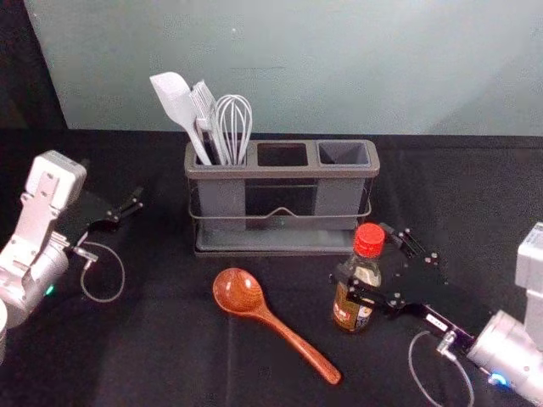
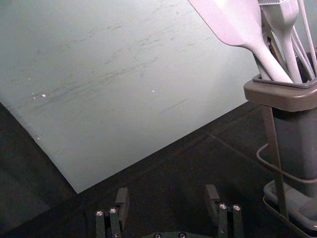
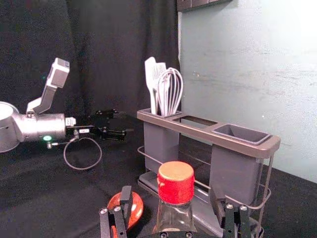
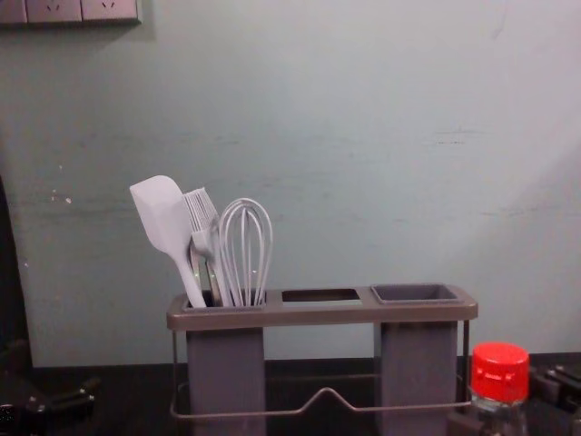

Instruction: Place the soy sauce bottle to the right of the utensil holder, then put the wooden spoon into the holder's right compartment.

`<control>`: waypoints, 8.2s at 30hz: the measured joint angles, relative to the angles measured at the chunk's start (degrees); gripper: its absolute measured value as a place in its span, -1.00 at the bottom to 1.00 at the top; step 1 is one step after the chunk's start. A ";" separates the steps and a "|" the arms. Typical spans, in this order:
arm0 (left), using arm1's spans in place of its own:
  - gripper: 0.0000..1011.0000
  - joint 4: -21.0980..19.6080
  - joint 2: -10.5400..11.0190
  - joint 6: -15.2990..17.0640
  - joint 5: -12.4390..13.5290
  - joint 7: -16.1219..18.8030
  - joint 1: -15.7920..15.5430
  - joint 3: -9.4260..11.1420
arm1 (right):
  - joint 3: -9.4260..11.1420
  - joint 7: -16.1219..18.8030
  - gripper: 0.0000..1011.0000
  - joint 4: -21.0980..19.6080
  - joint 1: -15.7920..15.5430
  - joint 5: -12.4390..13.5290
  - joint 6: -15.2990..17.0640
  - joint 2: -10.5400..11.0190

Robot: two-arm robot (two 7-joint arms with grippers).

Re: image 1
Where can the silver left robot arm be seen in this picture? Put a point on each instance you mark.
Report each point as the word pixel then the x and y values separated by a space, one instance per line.
pixel 38 237

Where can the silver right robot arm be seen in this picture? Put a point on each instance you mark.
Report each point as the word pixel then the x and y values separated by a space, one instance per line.
pixel 509 343

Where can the pale grey silicone spatula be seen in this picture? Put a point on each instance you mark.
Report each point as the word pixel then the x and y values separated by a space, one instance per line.
pixel 169 93

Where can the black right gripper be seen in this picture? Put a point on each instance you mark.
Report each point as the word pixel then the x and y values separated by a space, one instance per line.
pixel 432 297

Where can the pale grey whisk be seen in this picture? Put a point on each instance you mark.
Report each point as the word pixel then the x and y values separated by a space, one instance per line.
pixel 233 98

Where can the black backdrop curtain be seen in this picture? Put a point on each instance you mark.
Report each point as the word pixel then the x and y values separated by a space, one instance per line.
pixel 25 63

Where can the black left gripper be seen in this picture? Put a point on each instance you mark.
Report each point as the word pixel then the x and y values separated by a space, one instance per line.
pixel 91 216

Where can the black table cloth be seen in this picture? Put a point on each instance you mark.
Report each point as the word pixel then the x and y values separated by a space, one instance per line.
pixel 161 347

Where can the brown wooden spoon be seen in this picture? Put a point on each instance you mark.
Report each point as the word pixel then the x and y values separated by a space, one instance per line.
pixel 237 290

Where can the dark sauce bottle red cap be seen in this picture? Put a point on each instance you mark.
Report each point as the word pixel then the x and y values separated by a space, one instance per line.
pixel 369 241

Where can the pale grey silicone brush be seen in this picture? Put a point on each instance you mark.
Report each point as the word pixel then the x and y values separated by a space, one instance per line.
pixel 201 99

